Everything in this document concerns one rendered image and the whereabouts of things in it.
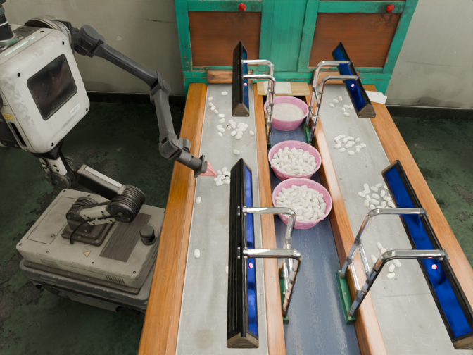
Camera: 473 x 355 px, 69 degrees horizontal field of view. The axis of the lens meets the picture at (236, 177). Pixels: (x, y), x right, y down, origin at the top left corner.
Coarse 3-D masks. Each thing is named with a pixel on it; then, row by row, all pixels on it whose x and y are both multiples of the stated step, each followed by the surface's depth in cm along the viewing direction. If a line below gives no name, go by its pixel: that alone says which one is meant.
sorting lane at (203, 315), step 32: (224, 96) 219; (224, 128) 196; (224, 160) 177; (256, 160) 177; (224, 192) 162; (256, 192) 162; (192, 224) 148; (224, 224) 149; (256, 224) 149; (192, 256) 137; (224, 256) 137; (192, 288) 128; (224, 288) 128; (192, 320) 119; (224, 320) 119; (192, 352) 112; (224, 352) 112; (256, 352) 112
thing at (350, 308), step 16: (384, 208) 106; (400, 208) 106; (416, 208) 106; (368, 224) 109; (352, 256) 123; (384, 256) 96; (400, 256) 95; (416, 256) 95; (432, 256) 95; (448, 256) 96; (336, 272) 137; (352, 272) 121; (368, 272) 108; (368, 288) 108; (352, 304) 120; (352, 320) 122
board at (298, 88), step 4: (260, 84) 224; (292, 84) 224; (296, 84) 224; (300, 84) 224; (304, 84) 224; (260, 88) 220; (292, 88) 220; (296, 88) 220; (300, 88) 220; (304, 88) 220; (308, 88) 220; (260, 92) 216; (264, 92) 216; (292, 92) 217; (296, 92) 217; (300, 92) 217; (304, 92) 217; (308, 92) 217
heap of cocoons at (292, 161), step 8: (280, 152) 182; (288, 152) 182; (296, 152) 182; (304, 152) 184; (272, 160) 177; (280, 160) 177; (288, 160) 177; (296, 160) 179; (304, 160) 179; (312, 160) 178; (280, 168) 173; (288, 168) 173; (296, 168) 174; (304, 168) 173; (312, 168) 174
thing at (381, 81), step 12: (192, 72) 222; (204, 72) 222; (264, 72) 222; (276, 72) 222; (288, 72) 222; (312, 72) 223; (216, 84) 230; (228, 84) 230; (252, 84) 231; (312, 84) 231; (336, 84) 232; (384, 84) 228
